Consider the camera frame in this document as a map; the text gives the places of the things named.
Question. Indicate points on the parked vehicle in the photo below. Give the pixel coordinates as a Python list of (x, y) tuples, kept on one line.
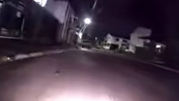
[(86, 43)]

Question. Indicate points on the white building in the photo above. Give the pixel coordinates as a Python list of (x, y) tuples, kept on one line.
[(116, 42)]

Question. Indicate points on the street lamp on pole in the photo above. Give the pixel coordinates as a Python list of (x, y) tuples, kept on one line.
[(86, 23)]

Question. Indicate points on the dark asphalt road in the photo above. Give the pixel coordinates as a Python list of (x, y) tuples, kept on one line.
[(107, 79)]

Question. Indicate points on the pale tall building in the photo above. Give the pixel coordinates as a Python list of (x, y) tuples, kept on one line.
[(141, 38)]

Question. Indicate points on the pale kerb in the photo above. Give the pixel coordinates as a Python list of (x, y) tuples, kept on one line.
[(33, 55)]

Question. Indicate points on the building with lit sign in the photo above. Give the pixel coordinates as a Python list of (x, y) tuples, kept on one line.
[(18, 13)]

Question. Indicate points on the dark pavement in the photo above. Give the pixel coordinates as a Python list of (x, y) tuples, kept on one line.
[(7, 49)]

